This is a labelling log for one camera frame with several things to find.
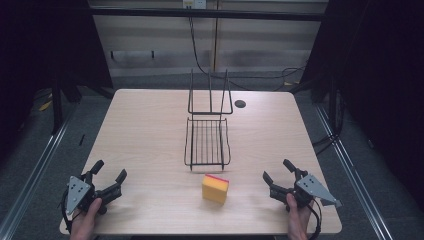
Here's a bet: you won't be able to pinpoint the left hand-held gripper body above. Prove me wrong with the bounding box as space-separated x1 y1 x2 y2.
64 170 123 216

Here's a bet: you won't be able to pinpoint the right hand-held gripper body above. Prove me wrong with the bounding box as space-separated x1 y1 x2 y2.
269 169 343 213

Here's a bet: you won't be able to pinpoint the person's left hand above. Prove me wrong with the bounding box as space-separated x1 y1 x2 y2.
69 197 103 240

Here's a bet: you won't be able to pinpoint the person's right hand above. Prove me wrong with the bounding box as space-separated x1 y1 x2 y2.
285 192 315 240

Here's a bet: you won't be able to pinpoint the yellow sponge with red layer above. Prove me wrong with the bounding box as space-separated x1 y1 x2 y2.
201 173 231 206

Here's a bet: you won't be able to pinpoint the black stand leg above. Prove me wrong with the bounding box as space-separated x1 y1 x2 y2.
49 79 65 136

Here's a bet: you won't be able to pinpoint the yellow floor tape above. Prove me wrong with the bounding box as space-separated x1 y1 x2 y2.
37 99 54 112

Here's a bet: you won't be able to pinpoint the dark curtain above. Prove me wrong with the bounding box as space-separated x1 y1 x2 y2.
299 0 424 204

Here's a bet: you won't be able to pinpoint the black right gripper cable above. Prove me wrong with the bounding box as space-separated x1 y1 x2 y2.
305 197 324 240

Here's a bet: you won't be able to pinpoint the metal floor rail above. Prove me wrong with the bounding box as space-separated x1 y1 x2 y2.
0 108 77 240
314 103 390 240

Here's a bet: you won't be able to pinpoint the black floor cables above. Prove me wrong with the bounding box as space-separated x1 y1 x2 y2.
311 93 346 156

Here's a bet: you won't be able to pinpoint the black wire rack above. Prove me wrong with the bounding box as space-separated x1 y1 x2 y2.
183 68 234 172

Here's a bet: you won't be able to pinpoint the black cable along wall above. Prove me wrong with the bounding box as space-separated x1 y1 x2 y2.
187 15 308 92

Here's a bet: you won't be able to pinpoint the brown vertical wall strip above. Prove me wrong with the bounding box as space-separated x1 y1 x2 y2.
212 0 221 73

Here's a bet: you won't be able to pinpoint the black horizontal frame bar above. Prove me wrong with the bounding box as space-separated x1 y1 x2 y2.
89 7 327 22

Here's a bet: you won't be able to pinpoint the white wall power outlet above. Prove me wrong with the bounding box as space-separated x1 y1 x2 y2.
181 0 208 10

